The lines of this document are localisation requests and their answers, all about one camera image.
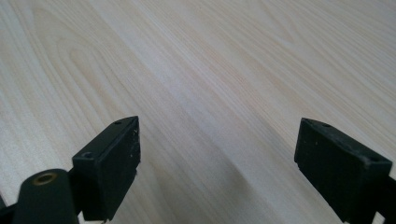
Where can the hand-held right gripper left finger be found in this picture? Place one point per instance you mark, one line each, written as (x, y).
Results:
(107, 174)

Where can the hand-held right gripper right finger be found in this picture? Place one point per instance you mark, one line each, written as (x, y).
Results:
(339, 174)

